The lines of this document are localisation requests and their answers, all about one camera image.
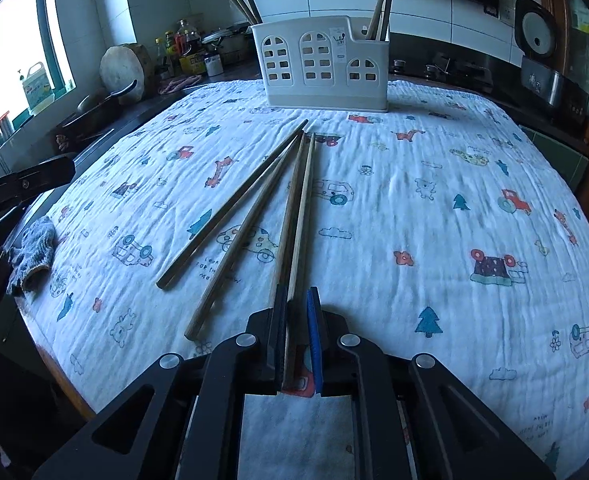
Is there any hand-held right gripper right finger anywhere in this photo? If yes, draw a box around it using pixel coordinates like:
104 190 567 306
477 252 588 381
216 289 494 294
305 287 557 480

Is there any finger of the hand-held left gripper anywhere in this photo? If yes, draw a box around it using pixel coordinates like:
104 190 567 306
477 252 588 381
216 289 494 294
0 155 76 212

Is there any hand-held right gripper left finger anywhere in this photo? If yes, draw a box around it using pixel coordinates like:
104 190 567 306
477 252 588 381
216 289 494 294
32 282 291 480

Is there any white plastic utensil holder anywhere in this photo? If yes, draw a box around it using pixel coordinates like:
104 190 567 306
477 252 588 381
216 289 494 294
251 16 391 113

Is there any clear detergent bottle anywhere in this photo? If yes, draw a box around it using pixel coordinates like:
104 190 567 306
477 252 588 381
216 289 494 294
20 62 55 116

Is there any metal frying pan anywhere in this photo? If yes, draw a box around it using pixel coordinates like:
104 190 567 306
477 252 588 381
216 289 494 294
59 79 139 128

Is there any round wooden cutting board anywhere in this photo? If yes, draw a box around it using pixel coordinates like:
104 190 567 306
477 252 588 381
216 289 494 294
99 43 155 106

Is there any window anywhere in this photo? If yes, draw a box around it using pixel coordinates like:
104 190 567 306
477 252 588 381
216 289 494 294
0 0 78 136

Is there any pink cloth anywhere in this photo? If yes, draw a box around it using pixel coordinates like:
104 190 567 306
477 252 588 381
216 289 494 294
157 75 202 96

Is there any yellow label jar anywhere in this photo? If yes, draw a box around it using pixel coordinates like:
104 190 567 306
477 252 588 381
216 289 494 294
179 54 206 77

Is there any printed white blanket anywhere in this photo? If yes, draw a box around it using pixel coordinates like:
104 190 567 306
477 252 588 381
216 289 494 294
7 79 589 480

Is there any group of condiment bottles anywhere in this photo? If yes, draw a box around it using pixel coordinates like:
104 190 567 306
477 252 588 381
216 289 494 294
175 20 201 58

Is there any metal pot with lid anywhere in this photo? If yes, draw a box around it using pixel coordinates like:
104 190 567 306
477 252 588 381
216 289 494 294
202 25 252 66

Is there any green cabinet drawer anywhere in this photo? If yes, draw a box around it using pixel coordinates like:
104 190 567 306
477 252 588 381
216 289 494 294
517 125 589 191

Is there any black gas stove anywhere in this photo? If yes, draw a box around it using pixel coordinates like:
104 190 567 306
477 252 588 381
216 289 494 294
391 52 495 93

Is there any black silver countertop appliance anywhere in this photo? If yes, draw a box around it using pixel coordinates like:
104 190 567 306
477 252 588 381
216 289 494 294
520 55 589 126

